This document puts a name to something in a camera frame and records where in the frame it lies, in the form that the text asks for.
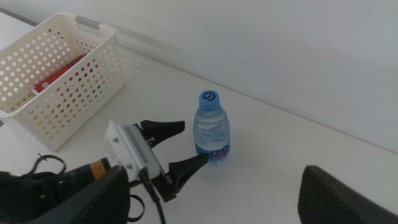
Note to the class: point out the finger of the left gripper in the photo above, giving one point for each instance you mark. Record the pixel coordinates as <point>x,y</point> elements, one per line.
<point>186,168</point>
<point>161,127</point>

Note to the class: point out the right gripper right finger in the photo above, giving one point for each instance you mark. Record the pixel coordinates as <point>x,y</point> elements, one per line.
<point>326,202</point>

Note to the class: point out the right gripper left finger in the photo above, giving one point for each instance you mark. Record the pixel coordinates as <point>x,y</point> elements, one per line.
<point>102,199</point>

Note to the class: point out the clear water bottle blue cap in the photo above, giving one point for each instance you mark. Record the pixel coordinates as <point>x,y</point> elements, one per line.
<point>211,130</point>

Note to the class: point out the red cola can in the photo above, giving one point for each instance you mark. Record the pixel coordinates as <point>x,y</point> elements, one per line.
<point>53,79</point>

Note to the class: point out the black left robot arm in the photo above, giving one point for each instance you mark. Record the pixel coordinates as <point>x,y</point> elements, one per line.
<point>31,193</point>

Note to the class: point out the white perforated plastic basket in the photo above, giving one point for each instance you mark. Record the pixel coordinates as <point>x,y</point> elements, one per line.
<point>109,32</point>

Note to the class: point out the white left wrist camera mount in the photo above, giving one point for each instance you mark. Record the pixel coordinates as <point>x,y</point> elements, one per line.
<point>136,149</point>

